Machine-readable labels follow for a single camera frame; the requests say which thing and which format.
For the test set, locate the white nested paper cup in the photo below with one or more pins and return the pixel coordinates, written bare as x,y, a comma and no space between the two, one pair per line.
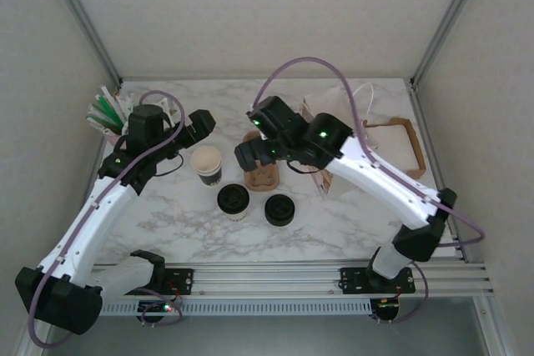
205,160
208,176

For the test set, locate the printed paper gift bag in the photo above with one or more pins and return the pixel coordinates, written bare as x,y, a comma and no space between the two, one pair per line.
329,101

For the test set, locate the white coffee cup black lid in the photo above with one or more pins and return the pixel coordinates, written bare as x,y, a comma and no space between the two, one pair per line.
233,199

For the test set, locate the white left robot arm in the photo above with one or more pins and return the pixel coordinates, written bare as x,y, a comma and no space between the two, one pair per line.
83,227

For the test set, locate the white wrapped straw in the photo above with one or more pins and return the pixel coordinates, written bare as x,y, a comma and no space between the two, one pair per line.
96,124
107,92
127,106

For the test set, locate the green straw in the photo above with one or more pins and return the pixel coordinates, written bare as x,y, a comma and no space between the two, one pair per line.
107,112

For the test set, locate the black paper cup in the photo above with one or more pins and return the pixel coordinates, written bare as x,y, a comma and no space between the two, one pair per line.
210,182

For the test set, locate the brown cardboard napkin tray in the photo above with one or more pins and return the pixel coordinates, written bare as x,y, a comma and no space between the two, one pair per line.
417,151

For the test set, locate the controller board with LED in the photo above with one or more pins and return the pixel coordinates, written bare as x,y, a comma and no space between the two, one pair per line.
160,308
386,304

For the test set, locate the aluminium frame post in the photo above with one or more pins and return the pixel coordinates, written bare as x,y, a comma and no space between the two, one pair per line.
449,18
85,18

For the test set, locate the aluminium mounting rail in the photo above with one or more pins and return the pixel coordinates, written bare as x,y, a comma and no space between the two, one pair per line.
267,279

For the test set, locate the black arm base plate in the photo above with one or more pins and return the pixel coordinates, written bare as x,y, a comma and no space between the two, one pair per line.
352,281
183,283

